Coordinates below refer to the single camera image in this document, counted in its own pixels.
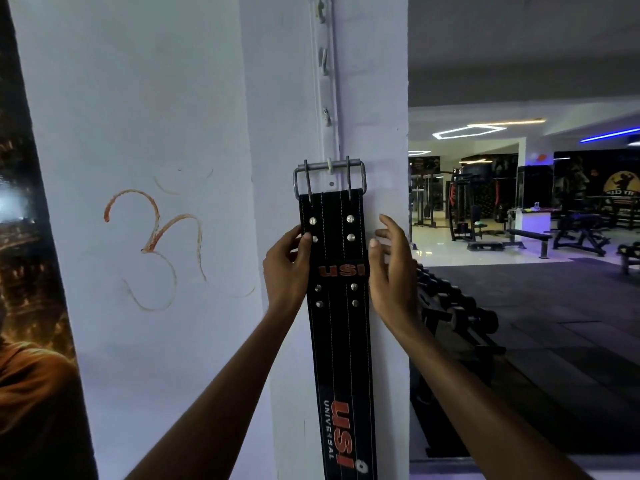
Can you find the person's left hand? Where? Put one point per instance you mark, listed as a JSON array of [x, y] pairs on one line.
[[285, 274]]

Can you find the person's right hand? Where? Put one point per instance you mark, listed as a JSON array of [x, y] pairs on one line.
[[395, 284]]

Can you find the person's left thumb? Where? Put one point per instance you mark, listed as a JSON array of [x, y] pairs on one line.
[[306, 252]]

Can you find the person's right thumb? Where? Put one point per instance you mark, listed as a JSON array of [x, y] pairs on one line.
[[373, 257]]

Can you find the black leather weightlifting belt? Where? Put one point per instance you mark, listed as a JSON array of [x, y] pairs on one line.
[[342, 334]]

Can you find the person's left forearm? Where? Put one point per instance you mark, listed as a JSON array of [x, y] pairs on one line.
[[220, 394]]

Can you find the person's right forearm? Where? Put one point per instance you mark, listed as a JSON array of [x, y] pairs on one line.
[[470, 409]]

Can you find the row of black dumbbells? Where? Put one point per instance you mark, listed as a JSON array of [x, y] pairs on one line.
[[460, 309]]

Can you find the black weight machine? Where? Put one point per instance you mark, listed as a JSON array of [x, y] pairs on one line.
[[467, 204]]

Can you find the black step platform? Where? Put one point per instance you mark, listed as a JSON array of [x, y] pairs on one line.
[[486, 245]]

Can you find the black dumbbell rack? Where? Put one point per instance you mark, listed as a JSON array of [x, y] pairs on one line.
[[450, 384]]

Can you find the black flat bench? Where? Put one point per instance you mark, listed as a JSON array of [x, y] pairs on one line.
[[529, 234]]

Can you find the hexagon ceiling light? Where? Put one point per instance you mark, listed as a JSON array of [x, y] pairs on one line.
[[470, 130]]

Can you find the white counter desk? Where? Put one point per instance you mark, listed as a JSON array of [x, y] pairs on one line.
[[530, 217]]

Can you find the warm ceiling light strip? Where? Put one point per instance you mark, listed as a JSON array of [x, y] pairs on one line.
[[515, 122]]

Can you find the black incline bench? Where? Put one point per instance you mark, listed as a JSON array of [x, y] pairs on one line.
[[580, 229]]

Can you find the blue ceiling light strip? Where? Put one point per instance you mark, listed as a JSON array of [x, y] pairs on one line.
[[610, 135]]

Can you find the white wall hook rack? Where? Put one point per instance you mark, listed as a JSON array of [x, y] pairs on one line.
[[327, 84]]

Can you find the dark wall poster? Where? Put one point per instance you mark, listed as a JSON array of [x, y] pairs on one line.
[[30, 294]]

